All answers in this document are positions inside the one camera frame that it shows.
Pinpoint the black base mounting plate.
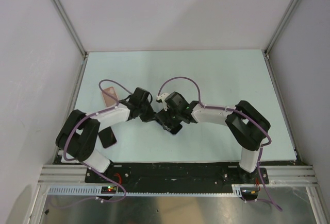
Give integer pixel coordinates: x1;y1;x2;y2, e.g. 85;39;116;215
85;161;270;194

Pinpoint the black phone purple edge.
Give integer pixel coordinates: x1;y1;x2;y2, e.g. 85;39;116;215
98;127;117;149

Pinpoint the pink phone case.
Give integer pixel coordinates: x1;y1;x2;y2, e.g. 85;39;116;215
101;87;118;108

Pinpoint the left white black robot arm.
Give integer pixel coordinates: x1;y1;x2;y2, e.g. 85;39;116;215
56;88;155;182

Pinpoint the right small circuit board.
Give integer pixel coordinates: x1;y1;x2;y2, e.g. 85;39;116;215
241;188;259;201

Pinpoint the right aluminium frame post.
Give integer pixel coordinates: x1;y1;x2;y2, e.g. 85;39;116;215
263;0;302;59

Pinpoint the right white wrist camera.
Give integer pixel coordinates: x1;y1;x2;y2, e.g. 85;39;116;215
156;93;169;103

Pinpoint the aluminium frame post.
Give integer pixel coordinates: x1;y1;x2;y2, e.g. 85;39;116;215
51;0;87;59
263;0;302;59

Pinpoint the white slotted cable duct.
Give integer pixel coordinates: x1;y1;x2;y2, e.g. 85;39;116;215
48;185;242;197

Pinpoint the black phone teal edge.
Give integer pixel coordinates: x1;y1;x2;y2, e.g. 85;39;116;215
155;112;183;135

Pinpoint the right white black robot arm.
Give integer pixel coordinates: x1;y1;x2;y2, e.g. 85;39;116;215
155;92;271;183

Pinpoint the left small circuit board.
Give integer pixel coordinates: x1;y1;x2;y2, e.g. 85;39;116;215
101;186;118;194

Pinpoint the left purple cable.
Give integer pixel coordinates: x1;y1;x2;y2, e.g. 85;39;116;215
61;79;135;163

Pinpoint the left aluminium frame post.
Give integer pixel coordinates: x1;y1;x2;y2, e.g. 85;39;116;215
51;0;87;59

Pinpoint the small circuit board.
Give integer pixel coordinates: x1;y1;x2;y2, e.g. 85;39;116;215
241;188;259;201
101;186;118;194

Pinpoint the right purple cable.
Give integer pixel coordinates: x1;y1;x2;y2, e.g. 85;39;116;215
157;76;283;212

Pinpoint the purple cable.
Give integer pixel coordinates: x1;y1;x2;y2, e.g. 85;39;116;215
157;76;283;212
61;79;135;163

